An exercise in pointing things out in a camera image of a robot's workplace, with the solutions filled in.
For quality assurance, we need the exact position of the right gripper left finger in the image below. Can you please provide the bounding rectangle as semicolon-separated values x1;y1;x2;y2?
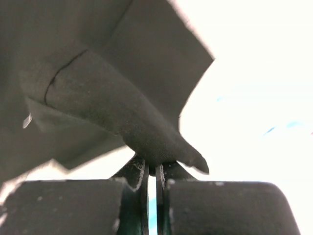
0;156;149;235

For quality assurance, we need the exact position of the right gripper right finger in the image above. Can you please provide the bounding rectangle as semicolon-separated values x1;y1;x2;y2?
156;163;300;235

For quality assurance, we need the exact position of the black long sleeve shirt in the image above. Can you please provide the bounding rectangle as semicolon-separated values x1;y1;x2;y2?
0;0;213;182

